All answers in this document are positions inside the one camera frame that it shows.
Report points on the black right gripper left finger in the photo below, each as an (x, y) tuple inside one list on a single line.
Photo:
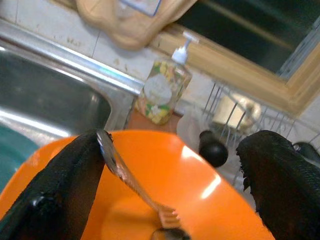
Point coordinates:
[(50, 200)]

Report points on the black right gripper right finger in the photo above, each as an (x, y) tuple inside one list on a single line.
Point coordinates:
[(287, 195)]

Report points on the silver fork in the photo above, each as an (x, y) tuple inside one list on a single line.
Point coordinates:
[(117, 167)]

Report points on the orange square bowl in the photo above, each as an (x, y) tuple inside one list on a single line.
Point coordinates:
[(155, 155)]

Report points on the teal plate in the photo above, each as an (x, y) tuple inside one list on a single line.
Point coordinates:
[(12, 155)]

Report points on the black round knob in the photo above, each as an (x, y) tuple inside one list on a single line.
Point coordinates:
[(213, 151)]

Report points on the stainless steel sink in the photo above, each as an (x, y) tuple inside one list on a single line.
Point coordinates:
[(50, 100)]

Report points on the cream ceramic mug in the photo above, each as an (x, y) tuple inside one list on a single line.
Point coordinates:
[(225, 110)]

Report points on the floral soap pump bottle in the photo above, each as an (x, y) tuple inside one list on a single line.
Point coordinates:
[(160, 92)]

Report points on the beige cutting board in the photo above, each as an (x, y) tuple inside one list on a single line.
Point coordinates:
[(130, 32)]

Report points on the white blue-edged card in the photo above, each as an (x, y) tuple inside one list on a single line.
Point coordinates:
[(142, 6)]

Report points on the wooden window frame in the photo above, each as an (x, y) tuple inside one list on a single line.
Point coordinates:
[(250, 82)]

